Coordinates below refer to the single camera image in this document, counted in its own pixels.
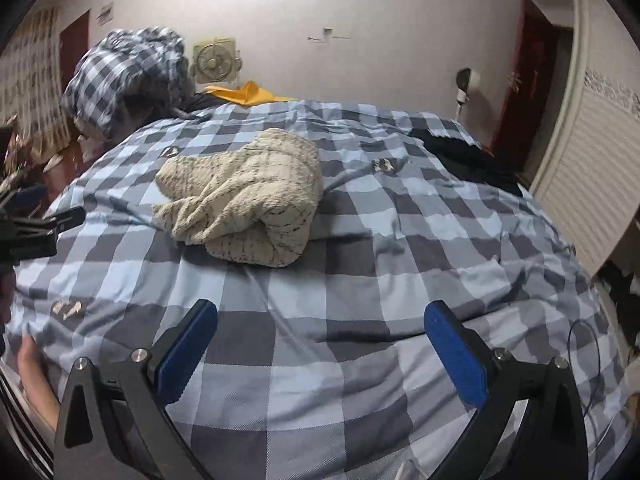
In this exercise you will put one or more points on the dark red panel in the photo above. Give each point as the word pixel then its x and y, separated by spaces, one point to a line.
pixel 75 50

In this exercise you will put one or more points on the white lattice screen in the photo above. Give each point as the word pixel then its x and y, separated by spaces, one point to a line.
pixel 30 85

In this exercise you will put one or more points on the dark grey cloth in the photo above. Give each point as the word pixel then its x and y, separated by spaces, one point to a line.
pixel 200 102

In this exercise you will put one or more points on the blue grey checkered bed blanket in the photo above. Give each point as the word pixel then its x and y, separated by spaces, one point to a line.
pixel 325 310

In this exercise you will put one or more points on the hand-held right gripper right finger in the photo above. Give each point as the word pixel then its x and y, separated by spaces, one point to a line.
pixel 457 355

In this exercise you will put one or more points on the person's left forearm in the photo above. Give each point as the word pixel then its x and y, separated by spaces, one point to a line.
pixel 37 385

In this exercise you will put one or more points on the person's striped clothing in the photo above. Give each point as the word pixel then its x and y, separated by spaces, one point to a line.
pixel 20 435

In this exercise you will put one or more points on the white louvered wardrobe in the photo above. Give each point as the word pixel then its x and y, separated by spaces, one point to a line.
pixel 590 185

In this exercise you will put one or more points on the bundled checkered duvet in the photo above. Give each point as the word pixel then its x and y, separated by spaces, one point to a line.
pixel 110 80

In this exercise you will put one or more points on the dark red door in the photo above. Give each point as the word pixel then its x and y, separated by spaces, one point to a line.
pixel 530 85

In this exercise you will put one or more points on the white camera on stand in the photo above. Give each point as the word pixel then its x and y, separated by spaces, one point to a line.
pixel 465 82

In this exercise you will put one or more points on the cream plaid shirt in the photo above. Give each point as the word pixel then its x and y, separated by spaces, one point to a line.
pixel 240 195

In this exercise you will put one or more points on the white wall plate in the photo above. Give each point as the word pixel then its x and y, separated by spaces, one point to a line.
pixel 105 14

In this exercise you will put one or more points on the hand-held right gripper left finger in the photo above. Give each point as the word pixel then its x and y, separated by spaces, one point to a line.
pixel 185 355

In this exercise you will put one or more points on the yellow cloth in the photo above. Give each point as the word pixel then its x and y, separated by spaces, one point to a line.
pixel 250 95

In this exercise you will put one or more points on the white wall bracket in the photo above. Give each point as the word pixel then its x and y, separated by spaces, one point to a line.
pixel 327 35

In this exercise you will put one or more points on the black garment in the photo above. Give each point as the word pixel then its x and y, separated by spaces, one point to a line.
pixel 465 160

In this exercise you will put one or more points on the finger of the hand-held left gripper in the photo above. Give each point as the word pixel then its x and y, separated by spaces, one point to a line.
pixel 65 220
pixel 30 196

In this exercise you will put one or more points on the beige box fan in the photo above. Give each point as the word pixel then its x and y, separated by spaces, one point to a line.
pixel 215 62

